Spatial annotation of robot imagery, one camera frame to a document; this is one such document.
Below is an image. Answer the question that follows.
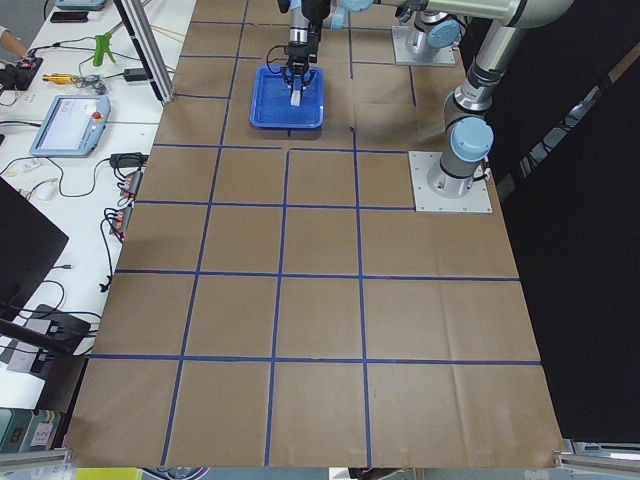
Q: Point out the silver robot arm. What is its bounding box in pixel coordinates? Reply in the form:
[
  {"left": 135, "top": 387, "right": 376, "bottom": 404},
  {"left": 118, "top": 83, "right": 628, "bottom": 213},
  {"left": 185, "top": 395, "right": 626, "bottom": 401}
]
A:
[
  {"left": 396, "top": 0, "right": 572, "bottom": 199},
  {"left": 273, "top": 0, "right": 462, "bottom": 94}
]

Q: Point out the green handled reach grabber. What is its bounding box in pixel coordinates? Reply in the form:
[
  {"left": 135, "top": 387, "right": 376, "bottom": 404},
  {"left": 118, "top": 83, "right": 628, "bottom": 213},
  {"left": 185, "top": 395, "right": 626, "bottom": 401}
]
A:
[{"left": 92, "top": 32, "right": 116, "bottom": 67}]

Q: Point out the yellow handled tool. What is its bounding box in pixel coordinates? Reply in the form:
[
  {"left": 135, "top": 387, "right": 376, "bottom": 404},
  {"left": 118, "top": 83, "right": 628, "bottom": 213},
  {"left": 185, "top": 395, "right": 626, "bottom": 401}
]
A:
[{"left": 42, "top": 73, "right": 78, "bottom": 85}]

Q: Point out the blue plastic tray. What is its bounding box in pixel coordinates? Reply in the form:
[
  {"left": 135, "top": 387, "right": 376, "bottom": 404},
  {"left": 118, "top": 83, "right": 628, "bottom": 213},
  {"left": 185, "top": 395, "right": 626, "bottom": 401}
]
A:
[{"left": 249, "top": 65, "right": 324, "bottom": 129}]

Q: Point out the white block with studs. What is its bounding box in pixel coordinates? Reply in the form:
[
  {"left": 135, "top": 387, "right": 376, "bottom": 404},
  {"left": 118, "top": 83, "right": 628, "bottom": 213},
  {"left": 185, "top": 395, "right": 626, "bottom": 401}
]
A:
[{"left": 290, "top": 90, "right": 302, "bottom": 107}]

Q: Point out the teach pendant tablet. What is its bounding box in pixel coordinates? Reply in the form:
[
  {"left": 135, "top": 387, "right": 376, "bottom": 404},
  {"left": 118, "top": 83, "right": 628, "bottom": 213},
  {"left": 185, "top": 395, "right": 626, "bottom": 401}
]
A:
[{"left": 30, "top": 95, "right": 111, "bottom": 158}]

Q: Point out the aluminium frame post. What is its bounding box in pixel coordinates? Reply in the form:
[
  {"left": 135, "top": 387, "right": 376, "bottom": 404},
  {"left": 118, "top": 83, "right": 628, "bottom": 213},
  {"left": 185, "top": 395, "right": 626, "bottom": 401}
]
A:
[{"left": 114, "top": 0, "right": 175, "bottom": 105}]

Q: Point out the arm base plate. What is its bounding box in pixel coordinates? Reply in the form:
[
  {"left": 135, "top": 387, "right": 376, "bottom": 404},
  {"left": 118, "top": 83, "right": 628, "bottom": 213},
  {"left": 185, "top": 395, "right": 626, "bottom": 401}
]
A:
[
  {"left": 391, "top": 26, "right": 459, "bottom": 67},
  {"left": 408, "top": 151, "right": 493, "bottom": 214}
]

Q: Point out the black power adapter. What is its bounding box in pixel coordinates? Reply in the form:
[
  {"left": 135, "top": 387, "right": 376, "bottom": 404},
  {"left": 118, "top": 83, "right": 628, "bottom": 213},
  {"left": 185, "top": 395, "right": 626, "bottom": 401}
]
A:
[{"left": 123, "top": 68, "right": 149, "bottom": 82}]

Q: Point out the person's hand at desk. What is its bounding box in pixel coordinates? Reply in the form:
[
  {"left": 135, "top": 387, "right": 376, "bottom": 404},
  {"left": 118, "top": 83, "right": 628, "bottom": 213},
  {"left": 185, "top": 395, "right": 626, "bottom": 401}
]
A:
[{"left": 0, "top": 26, "right": 28, "bottom": 58}]

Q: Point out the white computer mouse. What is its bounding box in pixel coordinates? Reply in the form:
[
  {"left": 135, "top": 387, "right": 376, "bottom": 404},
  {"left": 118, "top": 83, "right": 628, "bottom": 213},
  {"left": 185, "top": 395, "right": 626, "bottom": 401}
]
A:
[{"left": 33, "top": 179, "right": 58, "bottom": 201}]

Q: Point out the black monitor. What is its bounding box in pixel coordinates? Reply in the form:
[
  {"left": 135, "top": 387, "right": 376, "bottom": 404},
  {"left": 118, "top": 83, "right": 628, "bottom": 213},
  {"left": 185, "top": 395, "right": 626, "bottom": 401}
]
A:
[{"left": 0, "top": 180, "right": 69, "bottom": 321}]

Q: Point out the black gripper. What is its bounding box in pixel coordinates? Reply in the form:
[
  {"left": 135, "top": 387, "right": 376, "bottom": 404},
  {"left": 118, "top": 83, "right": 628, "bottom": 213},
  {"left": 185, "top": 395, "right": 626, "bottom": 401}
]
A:
[{"left": 280, "top": 24, "right": 320, "bottom": 92}]

